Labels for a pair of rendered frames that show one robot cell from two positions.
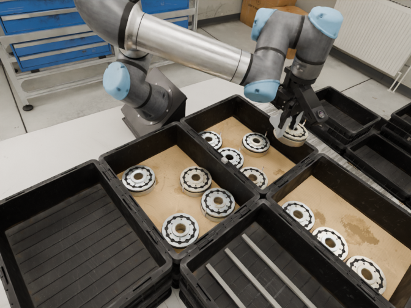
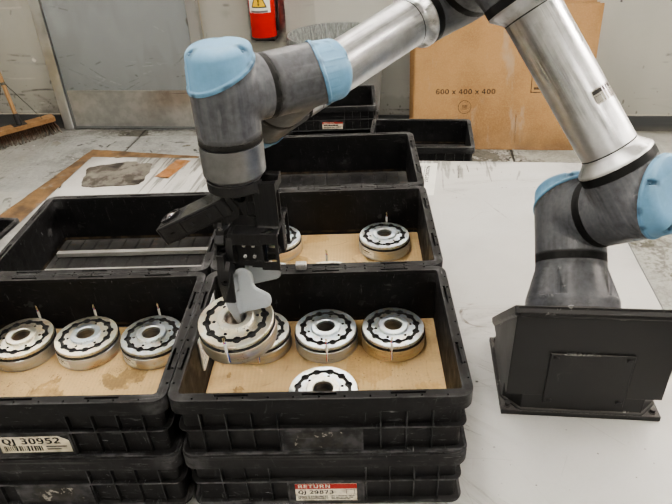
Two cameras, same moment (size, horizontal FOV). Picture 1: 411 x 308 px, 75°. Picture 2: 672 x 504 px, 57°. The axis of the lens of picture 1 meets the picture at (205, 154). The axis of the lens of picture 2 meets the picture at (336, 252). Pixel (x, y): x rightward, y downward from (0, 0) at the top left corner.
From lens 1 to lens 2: 138 cm
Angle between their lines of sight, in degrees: 92
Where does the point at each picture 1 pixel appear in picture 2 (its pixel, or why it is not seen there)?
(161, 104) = (533, 291)
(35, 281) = (336, 176)
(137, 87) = (543, 217)
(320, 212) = (116, 389)
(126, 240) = not seen: hidden behind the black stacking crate
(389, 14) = not seen: outside the picture
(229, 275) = (194, 261)
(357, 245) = (35, 386)
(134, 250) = not seen: hidden behind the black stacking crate
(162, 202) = (333, 253)
